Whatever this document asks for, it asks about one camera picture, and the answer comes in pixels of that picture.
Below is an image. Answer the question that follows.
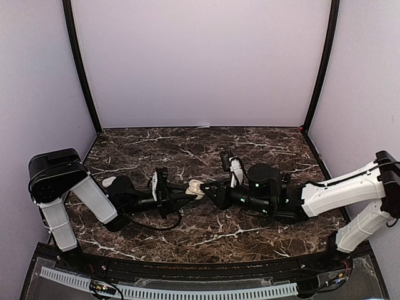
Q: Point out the black front rail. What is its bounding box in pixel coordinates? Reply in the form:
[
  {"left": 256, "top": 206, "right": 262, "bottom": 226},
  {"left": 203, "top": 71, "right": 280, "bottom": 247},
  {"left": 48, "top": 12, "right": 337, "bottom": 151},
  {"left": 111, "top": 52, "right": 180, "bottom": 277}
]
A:
[{"left": 52, "top": 249, "right": 354, "bottom": 284}]

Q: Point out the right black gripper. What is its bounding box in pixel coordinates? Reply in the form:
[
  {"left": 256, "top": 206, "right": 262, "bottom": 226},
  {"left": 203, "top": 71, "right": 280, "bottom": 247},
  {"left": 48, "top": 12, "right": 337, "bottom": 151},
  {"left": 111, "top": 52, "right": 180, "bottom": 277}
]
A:
[{"left": 201, "top": 177, "right": 273, "bottom": 215}]

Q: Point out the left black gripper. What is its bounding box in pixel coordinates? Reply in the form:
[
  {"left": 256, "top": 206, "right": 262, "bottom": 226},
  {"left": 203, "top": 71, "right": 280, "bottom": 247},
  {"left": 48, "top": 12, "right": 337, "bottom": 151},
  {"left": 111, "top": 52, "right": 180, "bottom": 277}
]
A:
[{"left": 123, "top": 182, "right": 195, "bottom": 219}]

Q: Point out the small white charging case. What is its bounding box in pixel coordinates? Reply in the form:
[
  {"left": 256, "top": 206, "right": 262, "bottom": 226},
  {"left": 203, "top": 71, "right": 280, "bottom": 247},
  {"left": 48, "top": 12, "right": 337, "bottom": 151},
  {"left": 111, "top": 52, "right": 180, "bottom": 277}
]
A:
[{"left": 185, "top": 179, "right": 205, "bottom": 200}]

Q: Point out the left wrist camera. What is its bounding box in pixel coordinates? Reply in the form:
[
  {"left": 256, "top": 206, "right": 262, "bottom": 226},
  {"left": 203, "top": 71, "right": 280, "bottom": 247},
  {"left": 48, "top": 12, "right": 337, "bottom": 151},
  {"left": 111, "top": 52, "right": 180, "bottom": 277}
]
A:
[{"left": 151, "top": 167, "right": 168, "bottom": 206}]

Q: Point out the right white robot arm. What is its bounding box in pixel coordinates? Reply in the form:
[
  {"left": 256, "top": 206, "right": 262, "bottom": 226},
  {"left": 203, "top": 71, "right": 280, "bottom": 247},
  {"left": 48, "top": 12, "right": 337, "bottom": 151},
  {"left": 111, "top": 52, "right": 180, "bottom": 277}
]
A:
[{"left": 199, "top": 151, "right": 399, "bottom": 271}]

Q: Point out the white slotted cable duct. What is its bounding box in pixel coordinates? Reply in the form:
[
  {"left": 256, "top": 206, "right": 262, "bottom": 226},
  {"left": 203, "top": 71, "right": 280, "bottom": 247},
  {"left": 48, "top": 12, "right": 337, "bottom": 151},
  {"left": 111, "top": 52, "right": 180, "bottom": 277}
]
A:
[{"left": 39, "top": 266, "right": 298, "bottom": 299}]

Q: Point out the right black frame post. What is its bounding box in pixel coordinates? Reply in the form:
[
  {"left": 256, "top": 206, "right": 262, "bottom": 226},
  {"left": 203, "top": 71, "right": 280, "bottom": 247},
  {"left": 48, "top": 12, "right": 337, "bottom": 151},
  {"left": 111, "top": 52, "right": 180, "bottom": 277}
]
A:
[{"left": 301, "top": 0, "right": 340, "bottom": 135}]

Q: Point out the white oval charging case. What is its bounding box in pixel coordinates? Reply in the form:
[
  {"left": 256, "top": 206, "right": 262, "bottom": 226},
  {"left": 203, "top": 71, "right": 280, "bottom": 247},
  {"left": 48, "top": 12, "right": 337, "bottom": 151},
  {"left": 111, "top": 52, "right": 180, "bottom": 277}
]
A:
[{"left": 102, "top": 176, "right": 116, "bottom": 188}]

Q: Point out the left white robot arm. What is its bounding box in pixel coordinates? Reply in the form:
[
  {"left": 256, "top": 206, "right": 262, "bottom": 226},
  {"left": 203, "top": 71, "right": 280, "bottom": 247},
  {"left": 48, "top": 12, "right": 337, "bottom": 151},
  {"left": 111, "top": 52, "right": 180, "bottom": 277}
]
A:
[{"left": 27, "top": 148, "right": 197, "bottom": 273}]

